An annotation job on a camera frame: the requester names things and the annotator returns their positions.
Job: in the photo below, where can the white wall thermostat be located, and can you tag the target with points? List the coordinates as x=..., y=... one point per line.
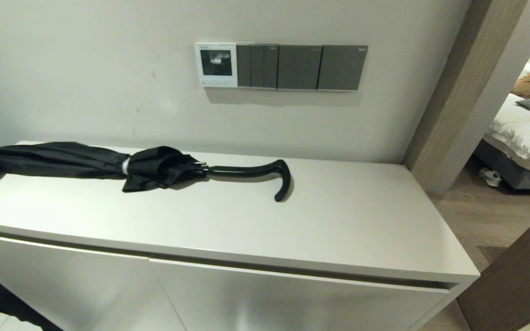
x=216, y=80

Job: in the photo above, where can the white sideboard cabinet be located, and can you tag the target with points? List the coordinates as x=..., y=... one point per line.
x=338, y=220

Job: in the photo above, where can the white bed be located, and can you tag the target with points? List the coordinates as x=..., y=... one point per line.
x=522, y=133

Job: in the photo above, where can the white cabinet door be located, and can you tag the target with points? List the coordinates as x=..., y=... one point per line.
x=85, y=285
x=292, y=303

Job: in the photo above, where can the wood veneer door frame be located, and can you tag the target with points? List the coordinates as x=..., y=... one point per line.
x=467, y=92

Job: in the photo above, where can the grey triple rocker wall switch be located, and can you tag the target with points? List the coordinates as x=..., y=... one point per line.
x=257, y=65

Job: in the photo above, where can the white slipper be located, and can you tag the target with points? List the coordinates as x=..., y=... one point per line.
x=490, y=177

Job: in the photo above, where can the grey single rocker wall switch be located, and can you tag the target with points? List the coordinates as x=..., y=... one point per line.
x=299, y=67
x=341, y=68

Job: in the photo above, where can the dark grey bed base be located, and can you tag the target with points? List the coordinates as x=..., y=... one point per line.
x=499, y=163

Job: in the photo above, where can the dark brown wooden door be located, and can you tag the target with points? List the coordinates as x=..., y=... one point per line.
x=518, y=276

